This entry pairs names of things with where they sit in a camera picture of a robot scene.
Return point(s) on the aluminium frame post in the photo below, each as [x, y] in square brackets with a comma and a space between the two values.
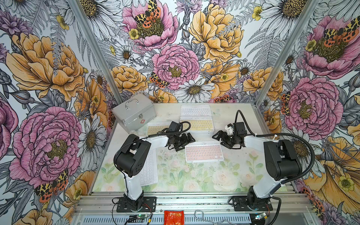
[91, 38]
[293, 36]

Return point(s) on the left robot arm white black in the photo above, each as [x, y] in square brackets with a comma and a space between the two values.
[130, 160]

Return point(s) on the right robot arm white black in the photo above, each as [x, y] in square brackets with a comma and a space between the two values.
[281, 161]

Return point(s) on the white keyboard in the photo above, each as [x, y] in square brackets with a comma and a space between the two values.
[190, 111]
[149, 173]

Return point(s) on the red packet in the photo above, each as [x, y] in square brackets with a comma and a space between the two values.
[174, 218]

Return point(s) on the pink keyboard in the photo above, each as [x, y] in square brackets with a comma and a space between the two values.
[204, 152]

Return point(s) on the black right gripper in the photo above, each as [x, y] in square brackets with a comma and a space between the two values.
[221, 132]

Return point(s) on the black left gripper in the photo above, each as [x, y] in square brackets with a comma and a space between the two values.
[185, 142]

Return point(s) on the silver metal case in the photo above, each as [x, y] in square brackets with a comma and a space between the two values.
[135, 112]

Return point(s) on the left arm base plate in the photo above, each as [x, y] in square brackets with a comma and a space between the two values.
[143, 204]

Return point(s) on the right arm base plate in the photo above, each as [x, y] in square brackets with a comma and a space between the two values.
[244, 203]

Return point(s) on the right aluminium frame post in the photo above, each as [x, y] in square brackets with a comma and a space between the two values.
[293, 36]

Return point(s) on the left aluminium frame post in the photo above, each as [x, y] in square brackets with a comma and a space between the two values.
[91, 38]

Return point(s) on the aluminium front rail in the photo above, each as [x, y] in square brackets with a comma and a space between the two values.
[211, 202]

